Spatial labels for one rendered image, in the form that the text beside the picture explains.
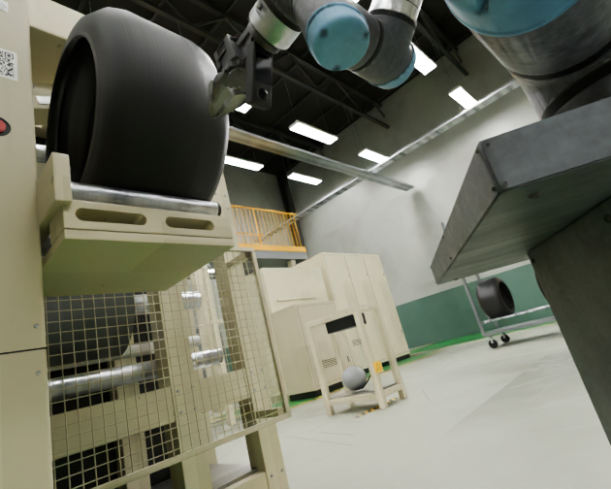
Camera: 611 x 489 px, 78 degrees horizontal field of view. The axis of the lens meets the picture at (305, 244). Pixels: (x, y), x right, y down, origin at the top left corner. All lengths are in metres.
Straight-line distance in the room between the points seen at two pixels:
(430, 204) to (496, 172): 12.32
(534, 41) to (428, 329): 12.28
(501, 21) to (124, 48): 0.73
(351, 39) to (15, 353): 0.74
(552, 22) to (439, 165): 12.25
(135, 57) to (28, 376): 0.64
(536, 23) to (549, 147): 0.19
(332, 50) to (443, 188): 11.90
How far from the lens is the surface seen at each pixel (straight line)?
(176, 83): 0.95
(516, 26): 0.46
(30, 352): 0.82
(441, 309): 12.39
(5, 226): 0.88
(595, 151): 0.30
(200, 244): 0.88
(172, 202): 0.92
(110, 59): 0.96
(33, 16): 1.60
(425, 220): 12.60
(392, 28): 0.75
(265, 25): 0.77
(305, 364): 5.36
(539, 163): 0.29
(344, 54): 0.66
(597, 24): 0.52
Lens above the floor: 0.49
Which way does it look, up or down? 16 degrees up
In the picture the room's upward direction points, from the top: 15 degrees counter-clockwise
